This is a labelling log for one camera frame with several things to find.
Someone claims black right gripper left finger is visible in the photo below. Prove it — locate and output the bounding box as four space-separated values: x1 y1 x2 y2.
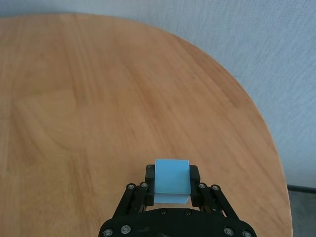
112 164 156 220

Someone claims blue cube block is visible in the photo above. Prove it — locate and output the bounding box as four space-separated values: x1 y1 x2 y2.
153 158 191 204

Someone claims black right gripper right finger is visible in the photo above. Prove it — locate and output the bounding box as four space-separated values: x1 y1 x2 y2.
189 164 239 219

